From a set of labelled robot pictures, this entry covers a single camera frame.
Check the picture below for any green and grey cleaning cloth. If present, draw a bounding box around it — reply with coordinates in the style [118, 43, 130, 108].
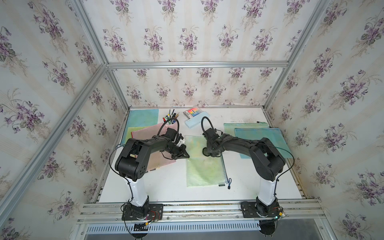
[202, 148, 222, 158]

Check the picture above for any pink mesh document bag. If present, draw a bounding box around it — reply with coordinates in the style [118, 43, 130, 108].
[132, 124, 177, 171]

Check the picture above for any light green document bag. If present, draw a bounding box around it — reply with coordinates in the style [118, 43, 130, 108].
[186, 136, 228, 188]

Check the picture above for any blue mesh document bag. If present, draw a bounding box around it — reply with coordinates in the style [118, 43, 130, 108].
[121, 109, 159, 144]

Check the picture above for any yellow mesh document bag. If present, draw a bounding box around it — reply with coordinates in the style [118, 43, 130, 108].
[122, 126, 148, 143]

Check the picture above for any large teal document bag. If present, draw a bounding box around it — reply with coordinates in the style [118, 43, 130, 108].
[235, 128, 292, 159]

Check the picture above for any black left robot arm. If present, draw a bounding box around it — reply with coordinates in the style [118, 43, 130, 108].
[115, 128, 190, 212]

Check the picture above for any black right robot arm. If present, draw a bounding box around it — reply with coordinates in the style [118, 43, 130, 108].
[202, 128, 286, 216]

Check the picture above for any pale green rear document bag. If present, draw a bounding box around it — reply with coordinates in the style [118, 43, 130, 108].
[223, 121, 270, 137]

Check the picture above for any pink metal pen bucket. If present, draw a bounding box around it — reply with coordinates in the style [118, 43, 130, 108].
[163, 109, 179, 125]

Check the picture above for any light blue booklet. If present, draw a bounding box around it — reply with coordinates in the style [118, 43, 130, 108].
[185, 112, 210, 129]

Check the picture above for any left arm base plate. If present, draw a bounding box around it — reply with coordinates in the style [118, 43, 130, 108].
[121, 203, 164, 221]

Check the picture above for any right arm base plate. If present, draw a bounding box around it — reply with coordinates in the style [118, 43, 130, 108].
[241, 200, 284, 218]

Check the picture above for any aluminium mounting rail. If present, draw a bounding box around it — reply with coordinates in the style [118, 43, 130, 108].
[75, 199, 326, 224]

